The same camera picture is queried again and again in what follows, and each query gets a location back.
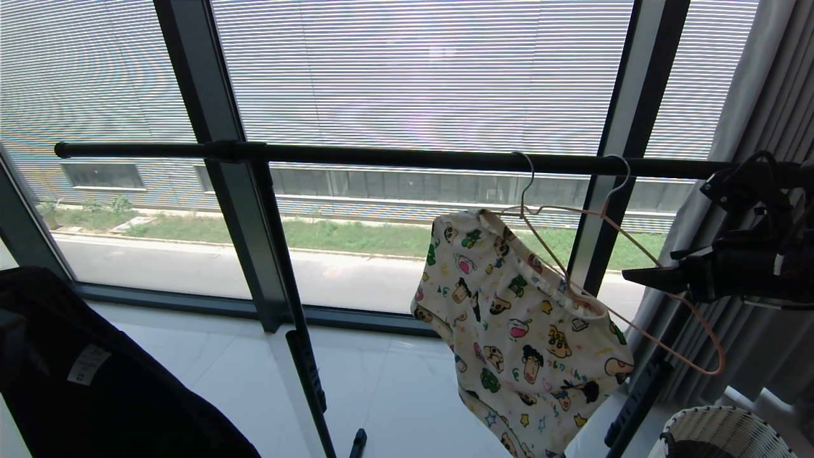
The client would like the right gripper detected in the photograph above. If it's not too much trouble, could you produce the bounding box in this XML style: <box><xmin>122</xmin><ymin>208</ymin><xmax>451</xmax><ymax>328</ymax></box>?
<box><xmin>622</xmin><ymin>245</ymin><xmax>814</xmax><ymax>303</ymax></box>

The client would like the black clothes rack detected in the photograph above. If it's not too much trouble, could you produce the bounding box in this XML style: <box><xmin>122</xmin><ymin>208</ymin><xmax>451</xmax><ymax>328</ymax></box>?
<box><xmin>54</xmin><ymin>141</ymin><xmax>814</xmax><ymax>458</ymax></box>

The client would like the pink clothes hanger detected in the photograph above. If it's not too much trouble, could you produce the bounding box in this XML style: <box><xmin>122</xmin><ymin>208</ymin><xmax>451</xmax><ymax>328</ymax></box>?
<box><xmin>499</xmin><ymin>155</ymin><xmax>727</xmax><ymax>377</ymax></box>
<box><xmin>478</xmin><ymin>151</ymin><xmax>611</xmax><ymax>319</ymax></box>

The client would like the white laundry basket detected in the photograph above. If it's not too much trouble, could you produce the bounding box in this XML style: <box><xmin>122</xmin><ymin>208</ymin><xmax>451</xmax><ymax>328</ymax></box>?
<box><xmin>649</xmin><ymin>406</ymin><xmax>799</xmax><ymax>458</ymax></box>

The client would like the cream printed garment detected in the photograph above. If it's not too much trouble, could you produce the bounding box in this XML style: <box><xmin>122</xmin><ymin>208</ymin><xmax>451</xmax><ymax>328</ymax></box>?
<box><xmin>410</xmin><ymin>209</ymin><xmax>635</xmax><ymax>458</ymax></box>

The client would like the brown curtain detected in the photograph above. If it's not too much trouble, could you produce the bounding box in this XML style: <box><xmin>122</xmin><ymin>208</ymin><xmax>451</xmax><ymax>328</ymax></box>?
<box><xmin>626</xmin><ymin>0</ymin><xmax>814</xmax><ymax>408</ymax></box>

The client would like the window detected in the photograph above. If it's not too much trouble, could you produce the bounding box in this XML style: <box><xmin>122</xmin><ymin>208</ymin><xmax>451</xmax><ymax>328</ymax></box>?
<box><xmin>0</xmin><ymin>0</ymin><xmax>761</xmax><ymax>338</ymax></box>

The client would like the black garment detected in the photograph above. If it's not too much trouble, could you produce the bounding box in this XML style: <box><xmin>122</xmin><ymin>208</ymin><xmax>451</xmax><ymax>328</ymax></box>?
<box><xmin>0</xmin><ymin>266</ymin><xmax>261</xmax><ymax>458</ymax></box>

